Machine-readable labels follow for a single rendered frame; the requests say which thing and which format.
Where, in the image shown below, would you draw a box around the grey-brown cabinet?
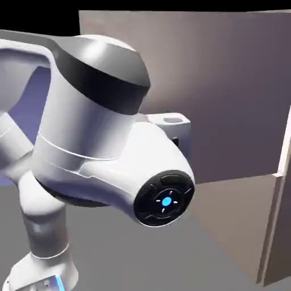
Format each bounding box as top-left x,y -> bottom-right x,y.
78,10 -> 291,288

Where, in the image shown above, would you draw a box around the cabinet door front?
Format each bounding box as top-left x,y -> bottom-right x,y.
256,173 -> 291,288
275,106 -> 291,178

